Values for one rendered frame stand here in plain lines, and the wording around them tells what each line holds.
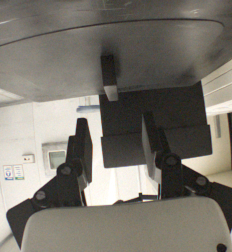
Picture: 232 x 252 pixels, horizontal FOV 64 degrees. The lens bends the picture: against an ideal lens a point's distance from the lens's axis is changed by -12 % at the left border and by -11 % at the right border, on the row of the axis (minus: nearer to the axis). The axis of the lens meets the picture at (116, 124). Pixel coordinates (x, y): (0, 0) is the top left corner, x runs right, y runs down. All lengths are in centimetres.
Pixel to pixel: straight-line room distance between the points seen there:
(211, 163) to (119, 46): 135
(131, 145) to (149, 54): 33
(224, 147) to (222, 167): 14
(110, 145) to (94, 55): 34
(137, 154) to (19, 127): 403
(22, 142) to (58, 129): 84
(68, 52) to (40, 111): 411
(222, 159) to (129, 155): 109
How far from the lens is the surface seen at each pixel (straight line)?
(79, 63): 20
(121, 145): 50
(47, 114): 421
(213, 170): 149
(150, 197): 164
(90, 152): 15
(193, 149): 53
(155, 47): 18
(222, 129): 150
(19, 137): 444
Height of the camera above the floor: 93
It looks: 3 degrees down
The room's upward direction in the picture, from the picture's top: 174 degrees clockwise
